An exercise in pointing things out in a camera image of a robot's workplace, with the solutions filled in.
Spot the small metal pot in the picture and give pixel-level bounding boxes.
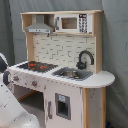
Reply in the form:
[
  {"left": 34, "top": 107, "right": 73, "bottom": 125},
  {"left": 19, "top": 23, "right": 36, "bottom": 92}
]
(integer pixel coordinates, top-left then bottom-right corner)
[{"left": 61, "top": 70, "right": 79, "bottom": 78}]

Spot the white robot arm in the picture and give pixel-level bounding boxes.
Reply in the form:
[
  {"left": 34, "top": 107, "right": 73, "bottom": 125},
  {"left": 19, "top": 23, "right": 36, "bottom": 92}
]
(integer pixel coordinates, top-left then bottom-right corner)
[{"left": 0, "top": 53, "right": 40, "bottom": 128}]

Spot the wooden toy kitchen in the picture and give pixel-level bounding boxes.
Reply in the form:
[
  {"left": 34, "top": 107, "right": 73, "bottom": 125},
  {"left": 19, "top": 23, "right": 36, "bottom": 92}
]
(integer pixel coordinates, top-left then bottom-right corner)
[{"left": 10, "top": 10, "right": 115, "bottom": 128}]

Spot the grey toy sink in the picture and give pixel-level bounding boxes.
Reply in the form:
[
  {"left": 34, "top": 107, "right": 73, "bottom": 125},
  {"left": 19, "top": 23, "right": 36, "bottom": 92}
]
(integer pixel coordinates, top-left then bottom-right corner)
[{"left": 53, "top": 67, "right": 92, "bottom": 81}]

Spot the black toy faucet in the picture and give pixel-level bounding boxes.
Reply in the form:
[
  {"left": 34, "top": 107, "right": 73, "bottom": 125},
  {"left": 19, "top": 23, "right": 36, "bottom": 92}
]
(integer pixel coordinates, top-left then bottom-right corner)
[{"left": 76, "top": 50, "right": 94, "bottom": 70}]

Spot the black toy stovetop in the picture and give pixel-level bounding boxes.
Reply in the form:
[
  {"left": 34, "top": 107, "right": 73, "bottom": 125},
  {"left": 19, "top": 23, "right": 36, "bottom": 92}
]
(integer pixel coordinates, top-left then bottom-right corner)
[{"left": 20, "top": 61, "right": 56, "bottom": 73}]

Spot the right red stove knob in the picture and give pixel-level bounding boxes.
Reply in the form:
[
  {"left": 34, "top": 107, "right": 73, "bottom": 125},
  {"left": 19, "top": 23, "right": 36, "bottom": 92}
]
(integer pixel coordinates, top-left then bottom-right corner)
[{"left": 32, "top": 81, "right": 37, "bottom": 87}]

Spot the red stove knob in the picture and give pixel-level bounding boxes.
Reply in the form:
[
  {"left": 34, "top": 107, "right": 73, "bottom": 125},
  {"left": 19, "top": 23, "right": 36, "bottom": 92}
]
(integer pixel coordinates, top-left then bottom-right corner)
[
  {"left": 13, "top": 76, "right": 19, "bottom": 81},
  {"left": 32, "top": 81, "right": 37, "bottom": 87}
]

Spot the white cabinet door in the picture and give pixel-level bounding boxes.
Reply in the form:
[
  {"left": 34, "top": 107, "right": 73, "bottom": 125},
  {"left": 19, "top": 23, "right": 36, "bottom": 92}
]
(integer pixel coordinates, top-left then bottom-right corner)
[{"left": 45, "top": 81, "right": 82, "bottom": 128}]

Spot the white toy microwave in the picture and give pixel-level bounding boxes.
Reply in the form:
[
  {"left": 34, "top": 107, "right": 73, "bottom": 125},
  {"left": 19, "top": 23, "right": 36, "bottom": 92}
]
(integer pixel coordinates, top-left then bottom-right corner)
[{"left": 55, "top": 14, "right": 92, "bottom": 33}]

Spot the left red stove knob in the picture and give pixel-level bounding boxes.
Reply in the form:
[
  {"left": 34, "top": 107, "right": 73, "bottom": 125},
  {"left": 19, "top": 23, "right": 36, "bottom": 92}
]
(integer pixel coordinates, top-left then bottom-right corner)
[{"left": 13, "top": 76, "right": 19, "bottom": 81}]

